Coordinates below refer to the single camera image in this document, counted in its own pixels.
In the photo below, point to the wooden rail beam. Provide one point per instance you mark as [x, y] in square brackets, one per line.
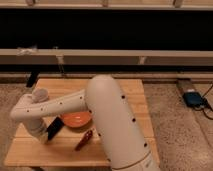
[29, 56]

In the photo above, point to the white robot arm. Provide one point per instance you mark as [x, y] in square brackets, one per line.
[121, 137]

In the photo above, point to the blue box on floor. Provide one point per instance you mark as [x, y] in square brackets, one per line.
[193, 99]

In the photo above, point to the black eraser block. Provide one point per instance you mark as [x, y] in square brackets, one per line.
[54, 128]

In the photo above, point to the black table leg stand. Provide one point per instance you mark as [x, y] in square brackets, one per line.
[32, 79]

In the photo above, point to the red chili pepper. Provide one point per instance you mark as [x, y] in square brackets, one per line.
[85, 139]

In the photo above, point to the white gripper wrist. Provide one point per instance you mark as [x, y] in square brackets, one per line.
[37, 128]

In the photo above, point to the orange bowl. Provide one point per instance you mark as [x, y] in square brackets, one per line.
[76, 120]

